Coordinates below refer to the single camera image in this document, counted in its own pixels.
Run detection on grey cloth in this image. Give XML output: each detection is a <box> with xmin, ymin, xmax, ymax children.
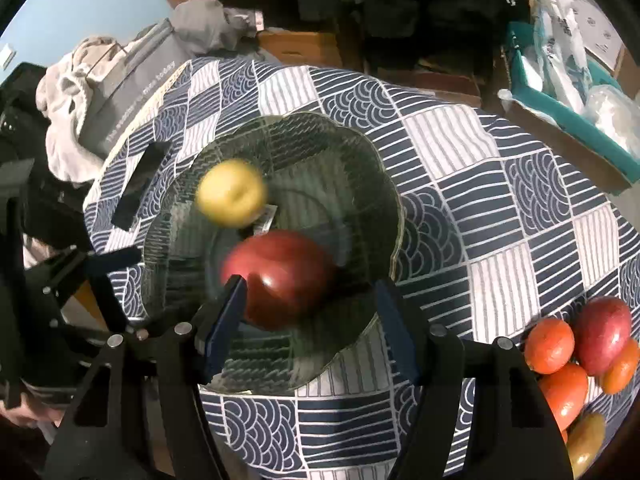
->
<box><xmin>170</xmin><ymin>0</ymin><xmax>262</xmax><ymax>56</ymax></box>

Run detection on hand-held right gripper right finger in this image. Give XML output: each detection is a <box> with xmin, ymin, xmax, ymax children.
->
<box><xmin>374</xmin><ymin>279</ymin><xmax>574</xmax><ymax>480</ymax></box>

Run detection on black phone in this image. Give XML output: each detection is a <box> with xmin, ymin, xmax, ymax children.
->
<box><xmin>111</xmin><ymin>141</ymin><xmax>172</xmax><ymax>231</ymax></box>

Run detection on blue patterned tablecloth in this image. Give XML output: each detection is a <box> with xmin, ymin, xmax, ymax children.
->
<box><xmin>82</xmin><ymin>57</ymin><xmax>640</xmax><ymax>480</ymax></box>

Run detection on white plastic bags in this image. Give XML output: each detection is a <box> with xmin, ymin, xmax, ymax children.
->
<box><xmin>515</xmin><ymin>0</ymin><xmax>640</xmax><ymax>156</ymax></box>

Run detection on yellow apple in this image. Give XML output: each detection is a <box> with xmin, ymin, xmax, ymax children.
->
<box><xmin>196</xmin><ymin>158</ymin><xmax>268</xmax><ymax>228</ymax></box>

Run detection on yellow-green mango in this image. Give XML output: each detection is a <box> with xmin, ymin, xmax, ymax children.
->
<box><xmin>565</xmin><ymin>412</ymin><xmax>607</xmax><ymax>478</ymax></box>

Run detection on dark clothing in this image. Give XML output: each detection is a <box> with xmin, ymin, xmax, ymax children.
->
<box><xmin>282</xmin><ymin>0</ymin><xmax>517</xmax><ymax>70</ymax></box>

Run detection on grey bag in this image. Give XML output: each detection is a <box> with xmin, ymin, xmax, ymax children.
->
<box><xmin>92</xmin><ymin>17</ymin><xmax>196</xmax><ymax>156</ymax></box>

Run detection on red apple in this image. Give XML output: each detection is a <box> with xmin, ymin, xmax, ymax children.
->
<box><xmin>221</xmin><ymin>231</ymin><xmax>337</xmax><ymax>331</ymax></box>
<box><xmin>572</xmin><ymin>296</ymin><xmax>633</xmax><ymax>377</ymax></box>

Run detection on beige towel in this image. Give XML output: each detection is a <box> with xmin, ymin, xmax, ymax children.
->
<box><xmin>35</xmin><ymin>35</ymin><xmax>132</xmax><ymax>183</ymax></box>

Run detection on orange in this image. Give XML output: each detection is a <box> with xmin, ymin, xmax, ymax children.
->
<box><xmin>524</xmin><ymin>317</ymin><xmax>576</xmax><ymax>376</ymax></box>
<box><xmin>600</xmin><ymin>337</ymin><xmax>640</xmax><ymax>395</ymax></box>
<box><xmin>537</xmin><ymin>362</ymin><xmax>590</xmax><ymax>433</ymax></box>

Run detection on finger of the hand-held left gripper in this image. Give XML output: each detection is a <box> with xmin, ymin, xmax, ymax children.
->
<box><xmin>89</xmin><ymin>276</ymin><xmax>150</xmax><ymax>341</ymax></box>
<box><xmin>44</xmin><ymin>245</ymin><xmax>145</xmax><ymax>302</ymax></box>

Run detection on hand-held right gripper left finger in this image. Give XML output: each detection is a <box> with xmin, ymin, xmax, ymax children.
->
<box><xmin>44</xmin><ymin>275</ymin><xmax>249</xmax><ymax>480</ymax></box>

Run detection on teal box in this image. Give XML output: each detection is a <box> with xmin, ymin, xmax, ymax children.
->
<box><xmin>505</xmin><ymin>20</ymin><xmax>640</xmax><ymax>186</ymax></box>

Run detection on red apple on table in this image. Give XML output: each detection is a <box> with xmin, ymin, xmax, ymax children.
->
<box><xmin>572</xmin><ymin>296</ymin><xmax>633</xmax><ymax>377</ymax></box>

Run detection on large cardboard box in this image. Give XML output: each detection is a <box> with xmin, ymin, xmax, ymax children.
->
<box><xmin>497</xmin><ymin>87</ymin><xmax>633</xmax><ymax>196</ymax></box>

